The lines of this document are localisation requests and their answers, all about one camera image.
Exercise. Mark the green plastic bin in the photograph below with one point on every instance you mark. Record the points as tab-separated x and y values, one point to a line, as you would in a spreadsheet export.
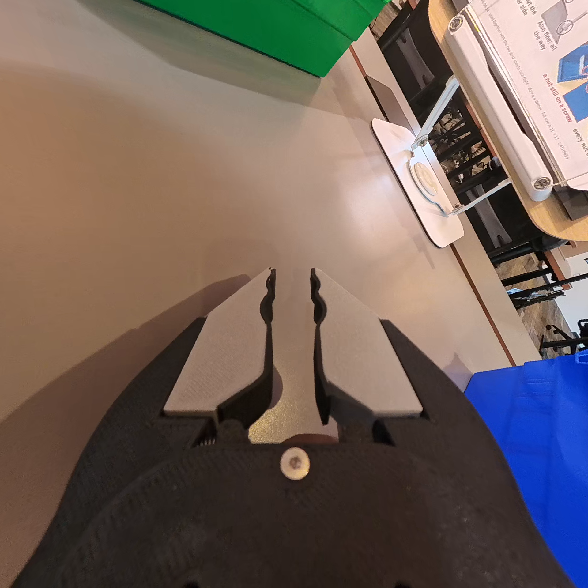
275	27

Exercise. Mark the printed instruction sheet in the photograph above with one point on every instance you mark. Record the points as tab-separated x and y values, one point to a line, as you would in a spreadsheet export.
546	69

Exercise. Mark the adjoining grey desk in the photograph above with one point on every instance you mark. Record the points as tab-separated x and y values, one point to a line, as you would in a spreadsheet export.
487	294

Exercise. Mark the blue plastic bin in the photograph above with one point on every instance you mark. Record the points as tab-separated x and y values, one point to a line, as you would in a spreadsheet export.
537	436

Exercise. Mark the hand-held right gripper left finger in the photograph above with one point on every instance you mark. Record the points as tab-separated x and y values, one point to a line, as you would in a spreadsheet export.
225	363

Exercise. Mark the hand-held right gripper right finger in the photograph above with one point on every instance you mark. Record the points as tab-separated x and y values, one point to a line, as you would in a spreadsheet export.
363	363

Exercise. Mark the white document stand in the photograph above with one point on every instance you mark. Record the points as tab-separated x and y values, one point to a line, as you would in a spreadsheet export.
399	147

